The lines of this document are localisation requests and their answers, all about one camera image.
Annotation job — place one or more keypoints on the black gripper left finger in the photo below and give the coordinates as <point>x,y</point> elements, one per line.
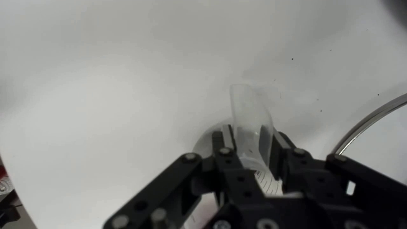
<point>170,183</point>

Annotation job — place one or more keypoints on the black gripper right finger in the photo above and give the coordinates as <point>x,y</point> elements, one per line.
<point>339,183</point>

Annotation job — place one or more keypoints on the glass pot lid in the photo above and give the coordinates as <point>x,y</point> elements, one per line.
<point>369,122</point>

